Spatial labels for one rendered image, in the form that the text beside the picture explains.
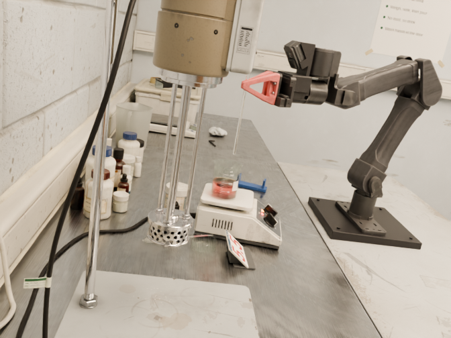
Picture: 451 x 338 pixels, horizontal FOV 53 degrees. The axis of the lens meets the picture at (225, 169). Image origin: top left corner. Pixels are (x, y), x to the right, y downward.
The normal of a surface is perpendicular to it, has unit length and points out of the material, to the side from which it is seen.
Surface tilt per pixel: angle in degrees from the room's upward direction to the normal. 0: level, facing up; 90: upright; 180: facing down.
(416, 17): 90
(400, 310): 0
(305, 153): 90
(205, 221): 90
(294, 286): 0
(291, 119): 90
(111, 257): 0
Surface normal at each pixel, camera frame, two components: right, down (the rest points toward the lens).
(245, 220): -0.08, 0.29
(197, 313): 0.16, -0.94
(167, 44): -0.55, 0.16
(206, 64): 0.44, 0.33
